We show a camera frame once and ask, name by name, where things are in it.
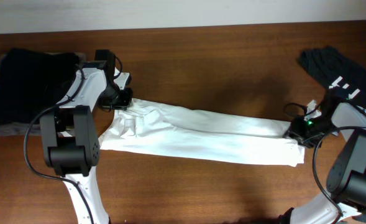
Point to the white robot print t-shirt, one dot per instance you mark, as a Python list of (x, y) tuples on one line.
[(159, 129)]

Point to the black t-shirt with white letters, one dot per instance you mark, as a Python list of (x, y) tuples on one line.
[(329, 67)]

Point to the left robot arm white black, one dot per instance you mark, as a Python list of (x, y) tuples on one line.
[(69, 137)]

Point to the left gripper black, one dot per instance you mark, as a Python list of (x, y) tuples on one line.
[(122, 104)]

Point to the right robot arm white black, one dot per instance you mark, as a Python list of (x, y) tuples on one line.
[(344, 194)]

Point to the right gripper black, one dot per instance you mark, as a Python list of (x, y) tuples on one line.
[(295, 132)]

